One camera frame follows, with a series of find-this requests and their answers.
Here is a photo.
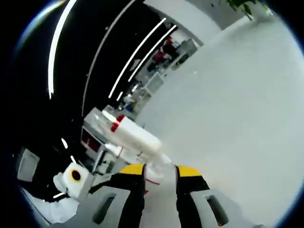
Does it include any grey rectangular panel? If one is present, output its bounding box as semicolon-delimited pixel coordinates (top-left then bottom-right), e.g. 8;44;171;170
17;148;40;183

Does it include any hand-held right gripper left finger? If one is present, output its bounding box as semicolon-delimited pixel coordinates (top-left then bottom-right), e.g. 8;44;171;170
78;163;147;228

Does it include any white monitor dark red screen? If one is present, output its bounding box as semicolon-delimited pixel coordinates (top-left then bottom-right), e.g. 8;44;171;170
81;125;105;153

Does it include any tall white red-collar skincare bottle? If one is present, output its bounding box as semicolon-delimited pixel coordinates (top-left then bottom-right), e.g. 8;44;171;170
96;109;162;162

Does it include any white office chair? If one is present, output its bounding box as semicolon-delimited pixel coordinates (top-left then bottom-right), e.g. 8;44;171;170
145;72;165;94

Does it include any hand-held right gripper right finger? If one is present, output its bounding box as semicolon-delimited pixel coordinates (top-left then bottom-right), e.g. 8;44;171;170
175;164;247;228

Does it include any green potted plant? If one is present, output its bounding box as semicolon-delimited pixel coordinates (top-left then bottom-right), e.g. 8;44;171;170
225;0;269;21

